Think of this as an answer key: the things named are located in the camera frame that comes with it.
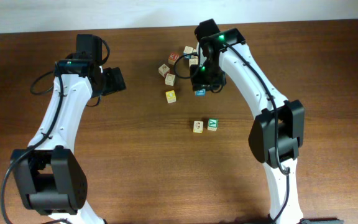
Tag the plain top wooden block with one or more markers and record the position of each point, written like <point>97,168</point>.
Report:
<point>194,53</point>

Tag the red sided wooden block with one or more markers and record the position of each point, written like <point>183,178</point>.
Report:
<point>193,61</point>

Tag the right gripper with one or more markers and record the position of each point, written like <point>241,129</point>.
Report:
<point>208,83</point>

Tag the yellow sided picture block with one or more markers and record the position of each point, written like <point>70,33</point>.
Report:
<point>198,127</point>

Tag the picture top wooden block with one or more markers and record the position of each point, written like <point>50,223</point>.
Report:
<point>163,70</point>

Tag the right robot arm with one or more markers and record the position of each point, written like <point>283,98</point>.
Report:
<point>277,132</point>

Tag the blue bordered wooden block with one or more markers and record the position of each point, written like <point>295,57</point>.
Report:
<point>201,92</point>

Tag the red letter wooden block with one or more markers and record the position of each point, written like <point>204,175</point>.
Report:
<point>173,57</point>

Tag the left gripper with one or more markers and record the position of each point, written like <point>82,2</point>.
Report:
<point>116,79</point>

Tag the green V wooden block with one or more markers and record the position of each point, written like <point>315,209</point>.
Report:
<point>212,124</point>

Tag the blue sided wooden block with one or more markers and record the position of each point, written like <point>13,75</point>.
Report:
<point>187,52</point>

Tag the green N wooden block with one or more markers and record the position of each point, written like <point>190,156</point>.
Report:
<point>170,79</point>

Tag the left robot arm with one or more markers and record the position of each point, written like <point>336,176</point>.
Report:
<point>49,179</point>

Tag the yellow wooden block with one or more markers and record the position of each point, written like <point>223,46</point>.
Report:
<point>170,96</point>

